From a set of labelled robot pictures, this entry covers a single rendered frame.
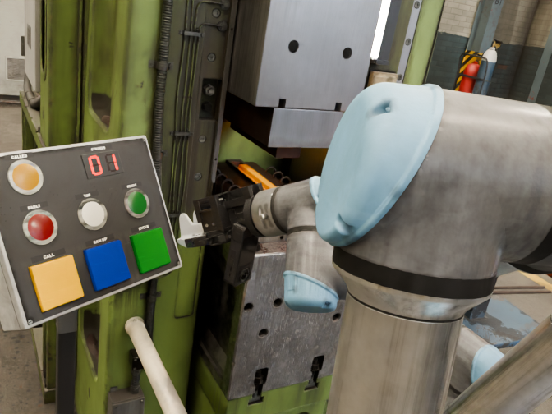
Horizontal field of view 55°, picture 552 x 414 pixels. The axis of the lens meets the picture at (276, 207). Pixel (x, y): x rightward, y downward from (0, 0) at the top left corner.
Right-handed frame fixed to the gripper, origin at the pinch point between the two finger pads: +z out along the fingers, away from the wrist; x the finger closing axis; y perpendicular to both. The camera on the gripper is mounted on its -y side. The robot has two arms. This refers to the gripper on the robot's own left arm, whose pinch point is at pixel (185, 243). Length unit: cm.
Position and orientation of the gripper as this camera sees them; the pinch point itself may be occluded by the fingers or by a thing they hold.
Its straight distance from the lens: 98.2
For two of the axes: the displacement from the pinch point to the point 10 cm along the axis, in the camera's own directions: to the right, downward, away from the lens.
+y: -2.6, -9.6, -0.6
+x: -5.8, 2.1, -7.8
